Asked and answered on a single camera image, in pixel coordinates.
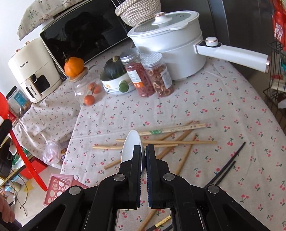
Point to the white electric cooking pot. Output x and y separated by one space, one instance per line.
178 37

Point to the jar of red dried fruit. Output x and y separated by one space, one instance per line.
131 60

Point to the orange pumpkin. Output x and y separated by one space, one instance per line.
73 66

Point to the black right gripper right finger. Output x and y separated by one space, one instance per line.
192 207

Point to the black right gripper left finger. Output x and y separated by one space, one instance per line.
94 208

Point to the white ceramic spoon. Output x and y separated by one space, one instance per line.
132 140

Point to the jar of dried rings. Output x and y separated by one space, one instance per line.
158 74

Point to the white bowl with green knob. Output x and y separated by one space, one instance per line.
118 86

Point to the brown wooden chopstick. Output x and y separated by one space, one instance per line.
167 147
177 172

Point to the red snack packages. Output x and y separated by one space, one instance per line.
279 22

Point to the wrapped disposable chopsticks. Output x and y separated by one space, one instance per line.
173 129

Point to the woven rope basket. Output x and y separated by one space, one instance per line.
135 12

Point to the black chopstick long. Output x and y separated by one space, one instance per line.
229 162

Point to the black chopstick short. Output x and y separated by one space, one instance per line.
220 176

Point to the pink plastic basket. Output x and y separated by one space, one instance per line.
58 183

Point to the black microwave oven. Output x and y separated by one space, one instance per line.
85 31

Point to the cherry print tablecloth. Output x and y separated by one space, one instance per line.
218 95

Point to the cream air fryer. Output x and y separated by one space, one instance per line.
35 71

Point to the black wire rack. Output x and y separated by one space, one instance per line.
275 94

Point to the red silicone spoon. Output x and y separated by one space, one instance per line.
4 115

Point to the grey refrigerator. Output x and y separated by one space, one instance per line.
244 24

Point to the dark green squash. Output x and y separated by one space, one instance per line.
114 68

